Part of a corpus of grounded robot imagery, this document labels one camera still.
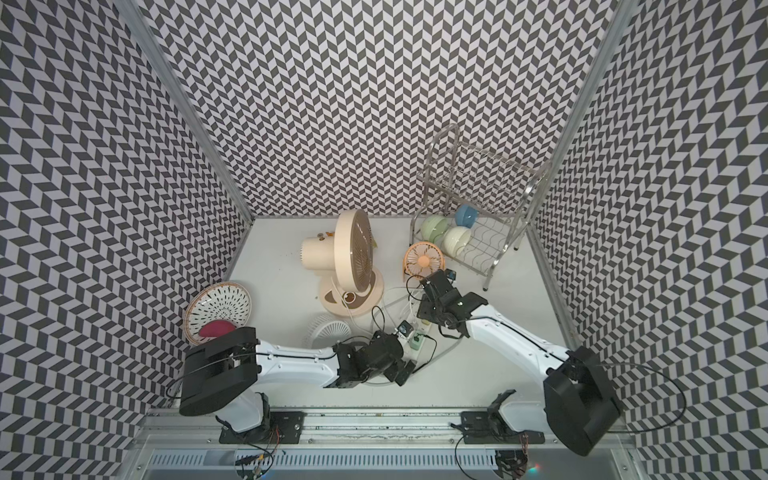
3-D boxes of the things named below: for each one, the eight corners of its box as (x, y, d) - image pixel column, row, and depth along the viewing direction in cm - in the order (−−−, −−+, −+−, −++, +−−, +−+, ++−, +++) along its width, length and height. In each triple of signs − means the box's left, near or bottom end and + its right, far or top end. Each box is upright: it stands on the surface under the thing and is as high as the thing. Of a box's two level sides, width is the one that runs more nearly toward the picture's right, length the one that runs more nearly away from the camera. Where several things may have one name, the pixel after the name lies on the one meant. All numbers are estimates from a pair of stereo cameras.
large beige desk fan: (328, 332, 90) (301, 274, 65) (316, 284, 101) (289, 217, 76) (390, 310, 95) (388, 248, 70) (373, 266, 106) (365, 199, 81)
